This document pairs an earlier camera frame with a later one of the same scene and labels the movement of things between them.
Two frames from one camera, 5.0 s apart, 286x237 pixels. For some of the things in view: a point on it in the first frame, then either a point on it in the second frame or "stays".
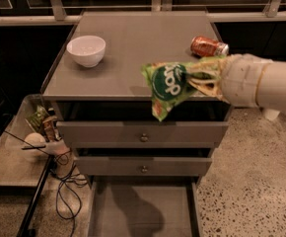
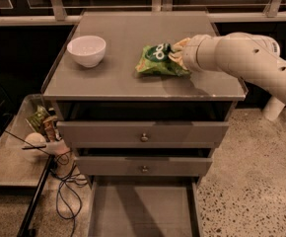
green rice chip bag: (168, 83) → (157, 59)
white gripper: (241, 80) → (189, 54)
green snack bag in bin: (35, 120) stays
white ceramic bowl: (87, 50) stays
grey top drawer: (145, 133) stays
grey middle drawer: (145, 165) stays
